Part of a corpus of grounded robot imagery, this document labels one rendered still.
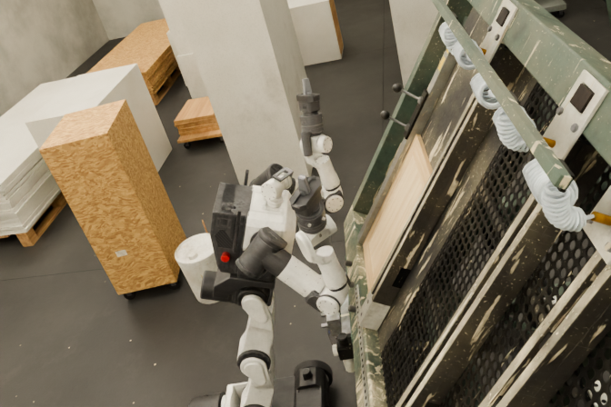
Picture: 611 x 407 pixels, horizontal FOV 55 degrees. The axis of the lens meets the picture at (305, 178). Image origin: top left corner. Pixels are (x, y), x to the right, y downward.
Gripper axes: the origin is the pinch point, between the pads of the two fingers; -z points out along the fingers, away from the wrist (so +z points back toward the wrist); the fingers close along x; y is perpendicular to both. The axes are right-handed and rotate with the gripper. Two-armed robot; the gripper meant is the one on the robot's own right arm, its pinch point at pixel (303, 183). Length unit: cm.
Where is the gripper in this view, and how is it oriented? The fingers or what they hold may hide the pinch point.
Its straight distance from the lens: 163.8
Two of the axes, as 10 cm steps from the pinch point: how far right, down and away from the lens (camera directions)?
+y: 8.5, 2.9, -4.4
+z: 1.5, 6.7, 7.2
